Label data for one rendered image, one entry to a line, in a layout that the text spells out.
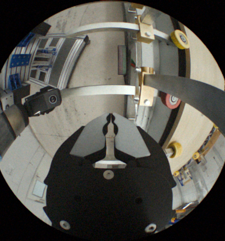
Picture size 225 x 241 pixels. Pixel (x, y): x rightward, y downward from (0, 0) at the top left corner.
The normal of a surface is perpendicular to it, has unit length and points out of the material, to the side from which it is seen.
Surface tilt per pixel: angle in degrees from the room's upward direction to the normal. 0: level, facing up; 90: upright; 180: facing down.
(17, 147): 90
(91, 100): 0
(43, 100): 31
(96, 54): 0
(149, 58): 0
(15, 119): 90
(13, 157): 90
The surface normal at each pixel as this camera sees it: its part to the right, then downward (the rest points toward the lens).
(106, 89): -0.01, 0.53
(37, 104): 0.50, 0.49
